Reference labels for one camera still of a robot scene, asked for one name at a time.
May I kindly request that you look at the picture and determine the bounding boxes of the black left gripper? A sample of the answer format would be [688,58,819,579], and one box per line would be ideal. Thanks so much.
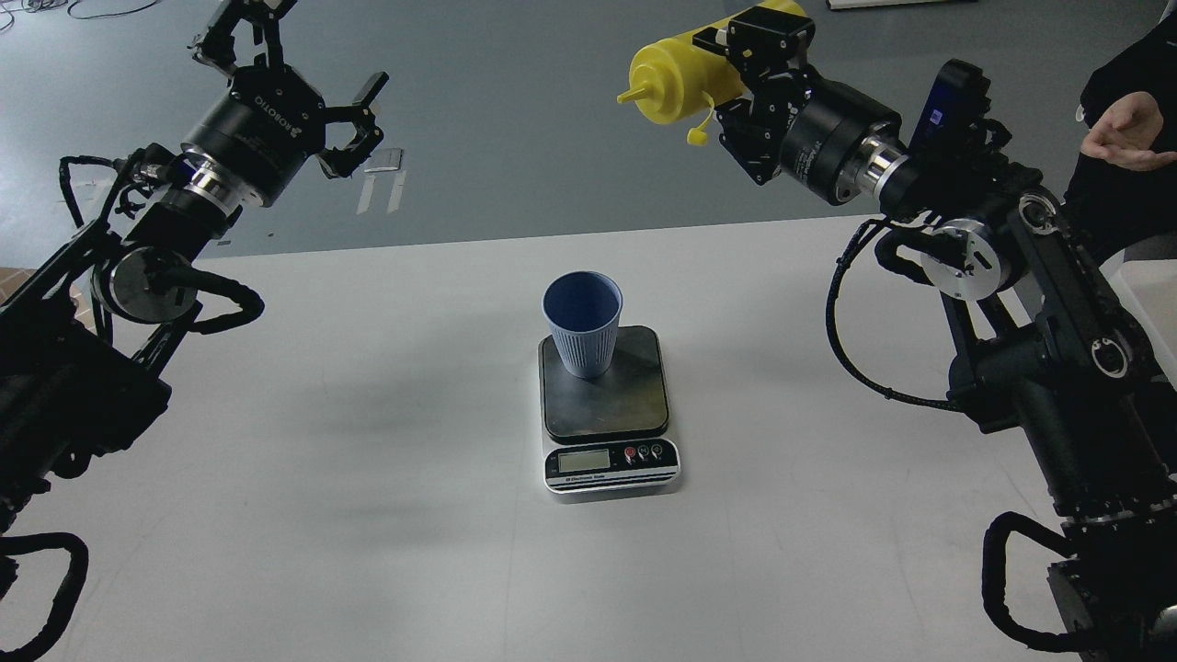
[181,0,390,208]

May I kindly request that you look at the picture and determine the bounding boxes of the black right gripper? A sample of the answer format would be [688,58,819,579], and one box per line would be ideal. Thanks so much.
[691,6,907,206]

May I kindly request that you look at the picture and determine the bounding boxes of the yellow squeeze bottle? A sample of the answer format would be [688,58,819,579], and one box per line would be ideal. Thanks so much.
[616,1,810,146]

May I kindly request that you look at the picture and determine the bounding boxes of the blue ribbed cup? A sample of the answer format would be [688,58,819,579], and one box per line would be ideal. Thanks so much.
[541,271,623,380]

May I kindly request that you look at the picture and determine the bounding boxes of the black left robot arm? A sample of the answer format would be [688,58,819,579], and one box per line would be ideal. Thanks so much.
[1,1,388,661]

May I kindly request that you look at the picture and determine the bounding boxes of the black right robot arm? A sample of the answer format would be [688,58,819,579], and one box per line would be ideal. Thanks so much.
[689,6,1173,661]

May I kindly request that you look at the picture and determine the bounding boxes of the digital kitchen scale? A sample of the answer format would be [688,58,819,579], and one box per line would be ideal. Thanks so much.
[538,325,681,497]

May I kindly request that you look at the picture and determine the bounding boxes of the person's hand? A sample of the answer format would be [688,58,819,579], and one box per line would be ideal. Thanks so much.
[1080,91,1176,173]

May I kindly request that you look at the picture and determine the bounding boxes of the grey floor plate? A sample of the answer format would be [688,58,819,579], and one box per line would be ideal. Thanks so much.
[364,147,405,176]

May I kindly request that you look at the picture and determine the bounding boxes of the person in black clothing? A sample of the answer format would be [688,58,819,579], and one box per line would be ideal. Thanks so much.
[1064,12,1176,263]

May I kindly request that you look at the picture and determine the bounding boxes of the black floor cable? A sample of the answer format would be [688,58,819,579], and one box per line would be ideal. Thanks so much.
[0,0,162,33]

